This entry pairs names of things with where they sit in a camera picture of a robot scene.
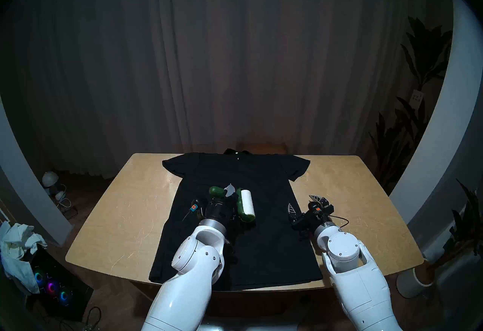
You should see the crumpled white cloth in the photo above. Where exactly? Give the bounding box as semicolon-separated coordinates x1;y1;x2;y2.
0;221;48;295

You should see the white curved arch panel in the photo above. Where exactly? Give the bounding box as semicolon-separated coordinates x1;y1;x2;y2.
0;96;72;246
389;0;483;251

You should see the large white mushroom lamp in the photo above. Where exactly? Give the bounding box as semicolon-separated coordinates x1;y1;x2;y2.
42;171;59;195

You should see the plant in white pot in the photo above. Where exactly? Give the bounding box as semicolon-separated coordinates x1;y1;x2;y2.
396;179;483;299

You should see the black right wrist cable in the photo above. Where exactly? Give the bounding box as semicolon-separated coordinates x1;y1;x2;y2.
326;214;349;229

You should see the grey pleated curtain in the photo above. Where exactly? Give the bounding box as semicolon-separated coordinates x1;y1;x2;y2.
0;0;453;180

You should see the green-handled white lint roller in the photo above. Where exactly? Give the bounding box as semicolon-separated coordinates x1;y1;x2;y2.
209;185;256;223

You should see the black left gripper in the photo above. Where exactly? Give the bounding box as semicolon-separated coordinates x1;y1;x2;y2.
202;183;238;226

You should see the computer case with RGB fans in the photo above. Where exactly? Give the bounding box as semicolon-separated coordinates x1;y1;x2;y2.
26;247;94;321

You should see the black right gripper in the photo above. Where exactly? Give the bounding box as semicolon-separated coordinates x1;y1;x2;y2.
288;194;335;236

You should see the black short-sleeve t-shirt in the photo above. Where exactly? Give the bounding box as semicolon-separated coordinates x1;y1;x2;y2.
148;149;324;291

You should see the tall dark leafy plant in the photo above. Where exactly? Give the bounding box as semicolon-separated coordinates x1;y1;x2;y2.
368;15;453;193

